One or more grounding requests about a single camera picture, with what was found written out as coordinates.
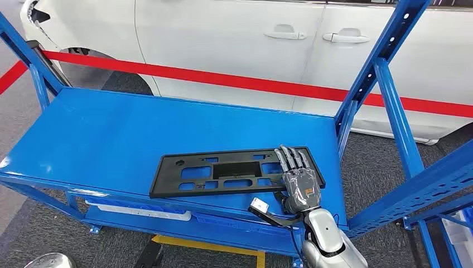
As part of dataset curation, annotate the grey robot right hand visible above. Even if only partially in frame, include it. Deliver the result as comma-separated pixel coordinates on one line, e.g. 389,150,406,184
274,145,323,217

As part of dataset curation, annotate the black plastic panel part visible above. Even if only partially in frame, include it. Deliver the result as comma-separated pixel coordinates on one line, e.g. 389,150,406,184
149,146,326,199

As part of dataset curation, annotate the red barrier belt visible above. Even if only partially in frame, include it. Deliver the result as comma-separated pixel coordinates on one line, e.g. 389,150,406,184
0,50,473,119

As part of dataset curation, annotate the white plastic bin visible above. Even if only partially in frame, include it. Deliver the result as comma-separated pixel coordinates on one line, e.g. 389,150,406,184
441,207,473,268
85,199,192,222

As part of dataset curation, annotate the white car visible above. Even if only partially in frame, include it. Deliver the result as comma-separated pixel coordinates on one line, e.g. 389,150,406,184
20,0,473,146

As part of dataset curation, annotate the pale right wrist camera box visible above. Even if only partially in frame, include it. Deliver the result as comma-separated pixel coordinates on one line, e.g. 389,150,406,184
248,197,271,216

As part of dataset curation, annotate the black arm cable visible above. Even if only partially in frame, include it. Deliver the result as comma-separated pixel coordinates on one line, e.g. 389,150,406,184
289,226,307,261

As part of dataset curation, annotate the white car door handle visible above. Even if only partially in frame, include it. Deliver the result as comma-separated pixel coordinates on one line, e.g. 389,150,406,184
322,28,370,44
264,24,307,41

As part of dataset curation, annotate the black barrier post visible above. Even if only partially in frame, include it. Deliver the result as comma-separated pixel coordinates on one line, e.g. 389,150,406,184
26,40,71,88

